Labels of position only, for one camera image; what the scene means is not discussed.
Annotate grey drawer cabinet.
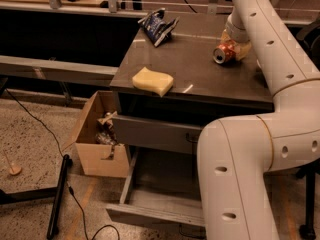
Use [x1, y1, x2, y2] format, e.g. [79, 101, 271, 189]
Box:
[109, 13, 275, 128]

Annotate blue chip bag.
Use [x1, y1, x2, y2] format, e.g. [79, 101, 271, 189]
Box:
[138, 8, 179, 47]

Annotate black floor cable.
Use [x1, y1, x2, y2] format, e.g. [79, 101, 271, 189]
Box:
[5, 89, 121, 240]

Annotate red coke can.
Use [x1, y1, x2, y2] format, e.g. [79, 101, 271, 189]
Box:
[213, 40, 236, 64]

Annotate snack bags in box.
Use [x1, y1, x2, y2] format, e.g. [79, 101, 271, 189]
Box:
[95, 112, 118, 146]

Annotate small wooden cone stand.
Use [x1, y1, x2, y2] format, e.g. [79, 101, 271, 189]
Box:
[4, 153, 22, 176]

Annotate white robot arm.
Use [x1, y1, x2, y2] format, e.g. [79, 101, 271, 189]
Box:
[197, 0, 320, 240]

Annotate grey open lower drawer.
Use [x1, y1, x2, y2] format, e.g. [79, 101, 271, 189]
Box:
[106, 148, 206, 240]

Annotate yellow sponge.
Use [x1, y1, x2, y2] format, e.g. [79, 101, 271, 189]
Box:
[132, 67, 174, 97]

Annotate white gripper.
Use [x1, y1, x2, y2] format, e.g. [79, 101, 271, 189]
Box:
[221, 8, 252, 61]

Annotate grey upper drawer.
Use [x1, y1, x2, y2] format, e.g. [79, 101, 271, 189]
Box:
[112, 115, 202, 154]

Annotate black stand base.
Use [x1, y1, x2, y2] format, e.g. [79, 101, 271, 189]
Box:
[0, 154, 73, 240]

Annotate grey metal bench rail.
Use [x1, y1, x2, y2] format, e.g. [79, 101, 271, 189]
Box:
[0, 55, 118, 87]

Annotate cardboard box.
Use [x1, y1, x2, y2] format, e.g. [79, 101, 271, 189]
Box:
[63, 91, 130, 178]

